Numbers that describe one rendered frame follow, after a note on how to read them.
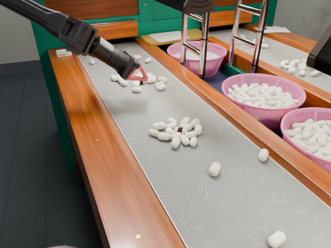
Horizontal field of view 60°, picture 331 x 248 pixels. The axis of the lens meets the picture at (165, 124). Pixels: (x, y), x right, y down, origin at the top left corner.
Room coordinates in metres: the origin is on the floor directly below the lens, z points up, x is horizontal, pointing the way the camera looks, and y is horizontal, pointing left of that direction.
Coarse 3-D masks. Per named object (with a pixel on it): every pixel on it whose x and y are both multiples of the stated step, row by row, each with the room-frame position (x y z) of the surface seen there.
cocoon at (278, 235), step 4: (276, 232) 0.32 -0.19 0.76; (280, 232) 0.31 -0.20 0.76; (272, 236) 0.31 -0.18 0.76; (276, 236) 0.31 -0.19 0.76; (280, 236) 0.31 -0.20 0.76; (284, 236) 0.31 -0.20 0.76; (268, 240) 0.30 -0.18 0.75; (272, 240) 0.30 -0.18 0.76; (276, 240) 0.30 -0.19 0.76; (280, 240) 0.30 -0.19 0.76; (284, 240) 0.30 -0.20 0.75; (268, 244) 0.30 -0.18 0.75; (272, 244) 0.30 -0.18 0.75; (276, 244) 0.30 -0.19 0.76; (280, 244) 0.30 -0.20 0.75
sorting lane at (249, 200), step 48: (144, 96) 0.86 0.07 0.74; (192, 96) 0.86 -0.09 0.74; (144, 144) 0.59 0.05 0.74; (240, 144) 0.59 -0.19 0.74; (192, 192) 0.43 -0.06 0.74; (240, 192) 0.43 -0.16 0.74; (288, 192) 0.43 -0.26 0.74; (192, 240) 0.31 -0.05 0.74; (240, 240) 0.31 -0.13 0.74; (288, 240) 0.31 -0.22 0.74
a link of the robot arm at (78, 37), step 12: (0, 0) 0.77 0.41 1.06; (12, 0) 0.77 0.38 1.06; (24, 0) 0.78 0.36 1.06; (24, 12) 0.76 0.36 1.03; (36, 12) 0.77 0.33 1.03; (48, 12) 0.77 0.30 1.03; (60, 12) 0.78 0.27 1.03; (48, 24) 0.76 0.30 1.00; (60, 24) 0.76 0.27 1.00; (72, 24) 0.77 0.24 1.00; (84, 24) 0.77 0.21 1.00; (60, 36) 0.75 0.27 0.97; (72, 36) 0.75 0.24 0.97; (84, 36) 0.76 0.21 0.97
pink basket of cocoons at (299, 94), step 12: (228, 84) 0.93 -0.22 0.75; (240, 84) 0.97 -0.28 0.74; (276, 84) 0.95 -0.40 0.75; (228, 96) 0.81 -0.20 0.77; (300, 96) 0.84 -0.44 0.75; (252, 108) 0.74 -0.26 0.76; (264, 108) 0.73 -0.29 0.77; (276, 108) 0.73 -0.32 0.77; (288, 108) 0.73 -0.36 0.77; (264, 120) 0.75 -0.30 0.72
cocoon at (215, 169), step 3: (216, 162) 0.50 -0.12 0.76; (213, 165) 0.49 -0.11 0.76; (216, 165) 0.49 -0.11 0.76; (219, 165) 0.49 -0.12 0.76; (210, 168) 0.48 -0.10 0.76; (213, 168) 0.48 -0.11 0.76; (216, 168) 0.48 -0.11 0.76; (219, 168) 0.48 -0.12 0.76; (210, 171) 0.47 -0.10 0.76; (213, 171) 0.47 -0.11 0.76; (216, 171) 0.47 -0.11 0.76; (210, 174) 0.47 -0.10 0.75; (213, 174) 0.47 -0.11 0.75; (216, 174) 0.47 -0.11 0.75
